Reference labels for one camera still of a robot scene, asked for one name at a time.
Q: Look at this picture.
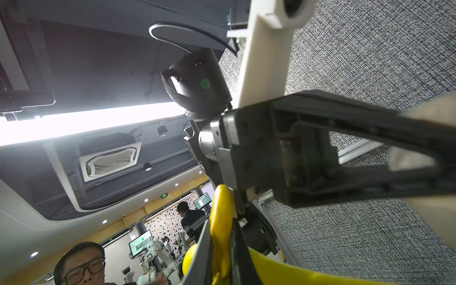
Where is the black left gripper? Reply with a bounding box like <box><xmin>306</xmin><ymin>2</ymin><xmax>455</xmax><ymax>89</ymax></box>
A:
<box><xmin>197</xmin><ymin>101</ymin><xmax>285</xmax><ymax>192</ymax></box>

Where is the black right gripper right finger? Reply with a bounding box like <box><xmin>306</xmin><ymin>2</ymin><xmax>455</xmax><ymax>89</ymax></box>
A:
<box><xmin>230</xmin><ymin>218</ymin><xmax>262</xmax><ymax>285</ymax></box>

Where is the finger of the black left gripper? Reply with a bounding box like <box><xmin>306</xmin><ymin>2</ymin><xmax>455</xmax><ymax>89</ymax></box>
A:
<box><xmin>273</xmin><ymin>92</ymin><xmax>456</xmax><ymax>207</ymax></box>

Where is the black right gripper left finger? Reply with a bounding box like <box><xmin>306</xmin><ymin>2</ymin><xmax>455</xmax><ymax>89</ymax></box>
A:
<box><xmin>181</xmin><ymin>220</ymin><xmax>214</xmax><ymax>285</ymax></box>

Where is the yellow banana bunch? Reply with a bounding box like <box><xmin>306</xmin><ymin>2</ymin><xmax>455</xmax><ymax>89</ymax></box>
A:
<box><xmin>181</xmin><ymin>184</ymin><xmax>400</xmax><ymax>285</ymax></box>

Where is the cream plastic bag banana print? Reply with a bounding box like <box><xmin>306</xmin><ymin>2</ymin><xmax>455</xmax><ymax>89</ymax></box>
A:
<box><xmin>388</xmin><ymin>93</ymin><xmax>456</xmax><ymax>249</ymax></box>

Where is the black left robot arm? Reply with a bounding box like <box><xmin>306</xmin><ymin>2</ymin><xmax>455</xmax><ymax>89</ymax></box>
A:
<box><xmin>161</xmin><ymin>48</ymin><xmax>456</xmax><ymax>208</ymax></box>

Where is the person in dark shirt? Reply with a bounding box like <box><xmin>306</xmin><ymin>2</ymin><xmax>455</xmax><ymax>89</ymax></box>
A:
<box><xmin>177</xmin><ymin>201</ymin><xmax>208</xmax><ymax>243</ymax></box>

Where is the computer monitor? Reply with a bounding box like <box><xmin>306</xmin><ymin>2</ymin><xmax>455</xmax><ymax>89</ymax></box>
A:
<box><xmin>129</xmin><ymin>230</ymin><xmax>153</xmax><ymax>258</ymax></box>

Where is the man with glasses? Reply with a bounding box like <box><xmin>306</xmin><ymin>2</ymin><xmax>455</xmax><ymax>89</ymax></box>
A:
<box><xmin>53</xmin><ymin>242</ymin><xmax>114</xmax><ymax>285</ymax></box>

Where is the ceiling air vent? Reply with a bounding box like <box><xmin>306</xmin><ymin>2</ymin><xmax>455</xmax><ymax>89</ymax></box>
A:
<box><xmin>78</xmin><ymin>142</ymin><xmax>142</xmax><ymax>182</ymax></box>

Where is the ceiling light strip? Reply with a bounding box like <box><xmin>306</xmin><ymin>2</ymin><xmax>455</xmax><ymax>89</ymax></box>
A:
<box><xmin>1</xmin><ymin>102</ymin><xmax>185</xmax><ymax>147</ymax></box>

